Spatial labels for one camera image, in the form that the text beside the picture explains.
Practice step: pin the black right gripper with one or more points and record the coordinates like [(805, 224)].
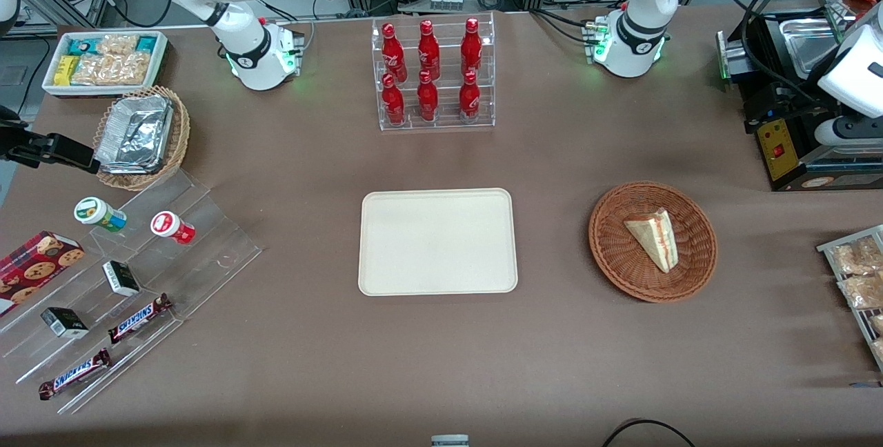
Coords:
[(19, 144)]

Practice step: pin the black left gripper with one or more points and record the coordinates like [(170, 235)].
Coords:
[(806, 101)]

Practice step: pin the triangle sandwich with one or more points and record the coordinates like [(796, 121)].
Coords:
[(655, 240)]

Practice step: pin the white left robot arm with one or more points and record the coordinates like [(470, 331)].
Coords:
[(635, 40)]

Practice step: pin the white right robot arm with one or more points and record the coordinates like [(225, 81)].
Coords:
[(241, 54)]

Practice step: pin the aluminium foil tray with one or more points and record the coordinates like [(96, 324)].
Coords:
[(134, 133)]

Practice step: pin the light wicker basket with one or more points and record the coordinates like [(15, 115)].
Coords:
[(179, 143)]

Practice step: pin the round brown wicker basket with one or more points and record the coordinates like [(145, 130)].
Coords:
[(621, 261)]

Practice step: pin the cream plastic tray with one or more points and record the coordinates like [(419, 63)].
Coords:
[(414, 247)]

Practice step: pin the black food warmer machine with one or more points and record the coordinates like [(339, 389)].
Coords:
[(779, 157)]

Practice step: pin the green lid snack cup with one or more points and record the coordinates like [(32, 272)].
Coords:
[(96, 212)]

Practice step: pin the white rectangular snack bin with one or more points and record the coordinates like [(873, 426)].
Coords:
[(103, 91)]

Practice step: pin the steel warmer pan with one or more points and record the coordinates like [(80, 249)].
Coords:
[(807, 47)]

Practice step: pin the yellow snack pack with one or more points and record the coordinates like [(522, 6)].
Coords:
[(65, 71)]

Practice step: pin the clear cracker bag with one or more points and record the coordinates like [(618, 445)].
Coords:
[(131, 69), (93, 71), (117, 45)]

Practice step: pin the teal snack pack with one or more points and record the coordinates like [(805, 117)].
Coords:
[(147, 43), (79, 45)]

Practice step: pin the red tartan cookie box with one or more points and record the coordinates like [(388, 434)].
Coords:
[(34, 267)]

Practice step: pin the red lid snack cup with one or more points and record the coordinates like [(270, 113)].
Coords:
[(169, 226)]

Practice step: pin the small black carton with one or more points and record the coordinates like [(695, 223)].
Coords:
[(65, 323), (121, 278)]

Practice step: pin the clear acrylic stepped display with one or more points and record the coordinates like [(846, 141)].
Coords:
[(207, 254)]

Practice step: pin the clear bag of crackers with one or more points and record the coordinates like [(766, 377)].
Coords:
[(855, 257), (878, 350), (862, 292), (877, 324)]

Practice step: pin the Snickers chocolate bar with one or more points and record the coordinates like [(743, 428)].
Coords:
[(138, 319), (76, 374)]

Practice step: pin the red cola bottle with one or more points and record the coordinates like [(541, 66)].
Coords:
[(428, 98), (471, 50), (393, 105), (469, 98), (428, 54), (393, 57)]

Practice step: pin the clear acrylic bottle rack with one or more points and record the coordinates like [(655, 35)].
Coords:
[(447, 54)]

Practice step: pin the white power strip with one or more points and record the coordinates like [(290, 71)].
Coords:
[(446, 1)]

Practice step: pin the small grey white device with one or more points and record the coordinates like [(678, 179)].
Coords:
[(450, 441)]

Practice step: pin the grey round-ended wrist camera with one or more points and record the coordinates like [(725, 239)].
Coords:
[(859, 131)]

